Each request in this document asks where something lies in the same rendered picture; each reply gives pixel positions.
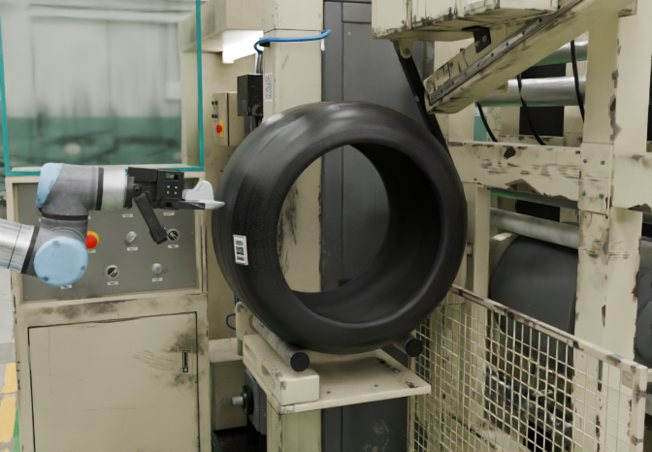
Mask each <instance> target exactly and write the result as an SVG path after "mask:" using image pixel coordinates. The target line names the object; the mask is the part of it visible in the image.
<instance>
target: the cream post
mask: <svg viewBox="0 0 652 452"><path fill-rule="evenodd" d="M262 26H263V37H276V38H288V37H309V36H317V35H321V32H320V31H321V0H262ZM267 73H272V84H273V101H271V102H265V74H267ZM315 102H321V40H316V41H307V42H270V47H269V48H263V115H264V121H266V120H267V119H269V118H271V117H272V116H274V115H276V114H278V113H281V112H283V111H285V110H288V109H290V108H293V107H296V106H300V105H304V104H308V103H315ZM277 256H278V260H279V264H280V267H281V270H282V273H283V275H284V278H285V280H286V282H287V284H288V285H289V287H290V289H292V290H296V291H301V292H321V157H319V158H318V159H316V160H315V161H314V162H312V163H311V164H310V165H309V166H308V167H307V168H306V169H305V170H304V171H303V172H302V173H301V174H300V175H299V177H298V178H297V179H296V181H295V182H294V184H293V185H292V187H291V188H290V190H289V192H288V194H287V196H286V198H285V200H284V203H283V205H282V208H281V211H280V215H279V219H278V224H277ZM266 414H267V452H321V409H316V410H309V411H302V412H295V413H288V414H281V413H280V412H279V411H278V409H277V407H276V406H275V405H274V403H273V402H272V401H271V399H270V398H269V397H268V395H267V412H266Z"/></svg>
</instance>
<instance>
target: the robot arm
mask: <svg viewBox="0 0 652 452"><path fill-rule="evenodd" d="M137 186H139V187H140V189H137V188H136V190H135V187H137ZM182 190H183V191H182ZM132 198H134V201H135V203H136V205H137V206H138V208H139V210H140V212H141V214H142V216H143V218H144V220H145V222H146V224H147V226H148V228H149V233H150V237H151V238H152V239H153V241H154V242H156V243H157V244H161V243H163V242H166V241H167V240H168V238H167V236H168V234H167V230H166V228H164V226H163V224H162V225H161V224H160V222H159V220H158V219H157V217H156V215H155V213H154V211H153V209H157V208H159V209H163V210H179V209H182V210H217V209H219V208H222V207H224V204H225V203H223V202H217V201H214V200H213V195H212V186H211V184H210V183H209V182H207V181H205V180H200V181H199V182H198V183H197V185H196V186H195V188H194V189H185V190H184V172H180V171H179V170H173V169H161V168H154V169H151V168H139V167H133V166H128V169H127V174H125V170H124V169H119V168H108V167H104V168H103V167H92V166H81V165H69V164H64V163H60V164H55V163H47V164H45V165H44V166H43V167H42V170H41V174H40V180H39V186H38V192H37V199H36V207H38V208H40V207H42V215H41V227H37V226H28V225H24V224H20V223H16V222H13V221H9V220H5V219H1V218H0V268H4V269H9V270H13V271H17V272H18V273H20V274H27V275H32V276H36V277H38V278H39V279H40V280H41V281H43V282H44V283H46V284H49V285H52V286H58V287H61V286H67V285H70V284H72V283H74V282H76V281H77V280H79V279H80V278H81V277H82V275H83V273H84V272H85V270H86V267H87V264H88V253H87V250H86V234H87V221H88V211H89V210H105V211H122V209H123V208H131V204H132Z"/></svg>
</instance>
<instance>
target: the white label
mask: <svg viewBox="0 0 652 452"><path fill-rule="evenodd" d="M233 238H234V249H235V260H236V263H239V264H244V265H247V253H246V241H245V237H244V236H237V235H233Z"/></svg>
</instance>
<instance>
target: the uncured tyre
mask: <svg viewBox="0 0 652 452"><path fill-rule="evenodd" d="M344 145H351V146H352V147H354V148H356V149H357V150H359V151H360V152H361V153H362V154H364V155H365V156H366V157H367V158H368V159H369V160H370V161H371V163H372V164H373V165H374V166H375V168H376V170H377V171H378V173H379V175H380V177H381V179H382V181H383V184H384V187H385V190H386V194H387V200H388V224H387V229H386V233H385V237H384V240H383V242H382V245H381V247H380V249H379V251H378V253H377V255H376V256H375V258H374V260H373V261H372V262H371V264H370V265H369V266H368V267H367V268H366V269H365V270H364V271H363V272H362V273H360V274H359V275H358V276H356V277H355V278H353V279H352V280H350V281H349V282H348V283H346V284H344V285H342V286H340V287H338V288H335V289H332V290H328V291H323V292H301V291H296V290H292V289H290V287H289V285H288V284H287V282H286V280H285V278H284V275H283V273H282V270H281V267H280V264H279V260H278V256H277V224H278V219H279V215H280V211H281V208H282V205H283V203H284V200H285V198H286V196H287V194H288V192H289V190H290V188H291V187H292V185H293V184H294V182H295V181H296V179H297V178H298V177H299V175H300V174H301V173H302V172H303V171H304V170H305V169H306V168H307V167H308V166H309V165H310V164H311V163H312V162H314V161H315V160H316V159H318V158H319V157H321V156H322V155H324V154H326V153H327V152H329V151H331V150H333V149H336V148H338V147H341V146H344ZM213 200H214V201H217V202H223V203H225V204H224V207H222V208H219V209H217V210H212V243H213V248H214V253H215V256H216V260H217V263H218V266H219V268H220V270H221V272H222V274H223V276H224V278H225V280H226V282H227V283H228V285H229V286H230V288H231V289H232V291H233V292H234V294H235V295H236V296H237V297H238V299H239V300H240V301H241V302H242V303H243V304H244V305H245V306H246V307H247V308H248V309H249V310H250V311H251V312H252V313H253V314H254V315H255V316H256V317H257V318H258V319H259V321H260V322H261V323H262V324H264V325H265V326H266V327H267V328H268V329H269V330H270V331H272V332H273V333H274V334H276V335H277V336H279V337H280V338H282V339H284V340H286V341H288V342H290V343H292V344H294V345H296V346H299V347H302V348H306V349H309V350H312V351H316V352H320V353H327V354H339V355H347V354H358V353H364V352H369V351H373V350H377V349H379V348H382V347H384V346H387V345H389V344H391V343H393V342H395V341H397V340H399V339H402V338H403V337H405V336H406V335H408V334H409V333H411V332H412V331H414V330H415V329H416V328H417V327H419V326H420V325H421V324H422V323H423V322H424V321H425V320H426V319H427V318H428V317H429V316H430V315H431V314H432V313H433V312H434V311H435V310H436V309H437V307H438V306H439V305H440V303H441V302H442V300H443V299H444V297H445V296H446V294H447V293H448V291H449V289H450V287H451V286H452V284H453V282H454V280H455V277H456V275H457V274H458V271H459V268H460V266H461V263H462V259H463V256H464V251H465V247H466V241H467V233H468V211H467V203H466V197H465V192H464V188H463V185H462V181H461V179H460V177H459V174H458V172H457V170H456V167H455V165H454V163H453V161H452V160H451V158H450V156H449V155H448V153H447V152H446V150H445V149H444V147H443V146H442V145H441V144H440V142H439V141H438V140H437V139H436V138H435V137H434V136H433V135H432V134H431V133H430V132H429V131H428V130H427V129H426V128H424V127H423V126H422V125H421V124H419V123H418V122H417V121H415V120H414V119H412V118H411V117H409V116H408V115H406V114H404V113H401V112H399V111H397V110H395V109H392V108H390V107H387V106H384V105H380V104H377V103H372V102H366V101H331V102H315V103H308V104H304V105H300V106H296V107H293V108H290V109H288V110H285V111H283V112H281V113H278V114H276V115H274V116H272V117H271V118H269V119H267V120H266V121H264V122H263V123H262V124H260V125H259V126H258V127H256V128H255V129H254V130H253V131H252V132H251V133H250V134H249V135H248V136H247V137H246V138H245V139H244V140H243V141H242V142H241V143H240V145H239V146H238V147H237V149H236V150H235V151H234V153H233V154H232V156H231V157H230V159H229V161H228V162H227V164H226V166H225V168H224V170H223V172H222V174H221V177H220V179H219V182H218V185H217V187H216V190H215V194H214V199H213ZM233 235H237V236H244V237H245V241H246V253H247V265H244V264H239V263H236V260H235V249H234V238H233Z"/></svg>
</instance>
